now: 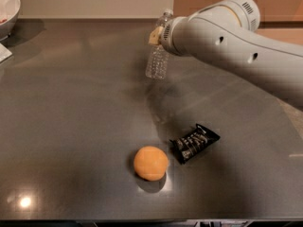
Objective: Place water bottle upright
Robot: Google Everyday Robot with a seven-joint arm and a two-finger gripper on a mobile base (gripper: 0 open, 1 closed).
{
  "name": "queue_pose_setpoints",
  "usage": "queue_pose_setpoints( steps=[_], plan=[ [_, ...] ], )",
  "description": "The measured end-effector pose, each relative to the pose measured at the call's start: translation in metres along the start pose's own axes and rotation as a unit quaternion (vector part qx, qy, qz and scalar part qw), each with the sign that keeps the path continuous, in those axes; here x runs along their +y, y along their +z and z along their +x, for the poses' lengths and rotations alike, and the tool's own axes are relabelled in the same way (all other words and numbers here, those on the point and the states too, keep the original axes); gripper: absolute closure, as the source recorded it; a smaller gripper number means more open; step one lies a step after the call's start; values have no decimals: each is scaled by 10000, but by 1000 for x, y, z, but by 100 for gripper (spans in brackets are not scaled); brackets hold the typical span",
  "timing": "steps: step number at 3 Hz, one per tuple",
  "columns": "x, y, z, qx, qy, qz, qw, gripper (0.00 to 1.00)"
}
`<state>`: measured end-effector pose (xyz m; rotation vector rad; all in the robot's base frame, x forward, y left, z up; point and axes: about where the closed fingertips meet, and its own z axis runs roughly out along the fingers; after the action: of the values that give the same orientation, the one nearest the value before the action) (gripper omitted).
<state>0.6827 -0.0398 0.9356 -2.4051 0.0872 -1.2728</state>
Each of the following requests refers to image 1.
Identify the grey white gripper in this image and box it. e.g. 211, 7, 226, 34
149, 17, 188, 56

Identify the clear plastic water bottle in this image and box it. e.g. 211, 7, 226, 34
145, 9, 173, 79

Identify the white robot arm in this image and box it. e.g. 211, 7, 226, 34
149, 0, 303, 109

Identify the black snack bar wrapper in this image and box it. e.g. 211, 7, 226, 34
170, 124, 221, 165

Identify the orange fruit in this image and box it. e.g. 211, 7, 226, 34
134, 146, 169, 182

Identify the white bowl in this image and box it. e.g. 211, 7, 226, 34
0, 0, 21, 40

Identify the white paper sheet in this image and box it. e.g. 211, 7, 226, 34
0, 44, 12, 63

